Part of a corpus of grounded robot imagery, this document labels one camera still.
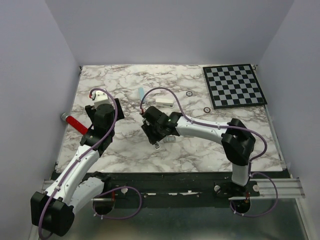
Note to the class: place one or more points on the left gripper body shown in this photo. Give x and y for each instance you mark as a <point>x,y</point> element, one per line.
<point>91,110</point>

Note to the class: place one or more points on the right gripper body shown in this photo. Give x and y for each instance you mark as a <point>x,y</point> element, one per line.
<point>159,126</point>

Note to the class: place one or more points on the staple tray with staples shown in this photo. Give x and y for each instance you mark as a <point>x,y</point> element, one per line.
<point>169,139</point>

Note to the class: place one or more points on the beige green stapler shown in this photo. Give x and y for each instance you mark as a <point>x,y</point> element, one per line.
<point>157,146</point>

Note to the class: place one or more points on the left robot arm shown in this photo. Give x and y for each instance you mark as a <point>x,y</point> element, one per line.
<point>54,209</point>

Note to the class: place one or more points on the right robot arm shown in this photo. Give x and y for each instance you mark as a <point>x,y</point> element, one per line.
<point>237,141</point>

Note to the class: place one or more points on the white stapler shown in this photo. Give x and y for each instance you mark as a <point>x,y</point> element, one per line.
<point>165,103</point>

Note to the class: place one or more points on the light blue stapler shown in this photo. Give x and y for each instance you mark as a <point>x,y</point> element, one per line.
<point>141,93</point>

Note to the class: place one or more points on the blue poker chip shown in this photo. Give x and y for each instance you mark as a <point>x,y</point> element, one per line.
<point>189,93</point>

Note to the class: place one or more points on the red poker chip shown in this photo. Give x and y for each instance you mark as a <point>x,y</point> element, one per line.
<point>207,110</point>

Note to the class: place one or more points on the black white checkerboard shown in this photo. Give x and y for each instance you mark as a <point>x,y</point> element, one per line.
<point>233,86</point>

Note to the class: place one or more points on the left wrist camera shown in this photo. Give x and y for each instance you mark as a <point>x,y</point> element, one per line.
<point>99,98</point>

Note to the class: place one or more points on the red handled tool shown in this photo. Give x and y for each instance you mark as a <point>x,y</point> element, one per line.
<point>74,123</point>

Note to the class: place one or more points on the black mounting base plate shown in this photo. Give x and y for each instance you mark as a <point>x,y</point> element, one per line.
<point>162,190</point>

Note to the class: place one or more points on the aluminium rail frame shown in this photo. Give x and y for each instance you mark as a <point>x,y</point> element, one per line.
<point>271,186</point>

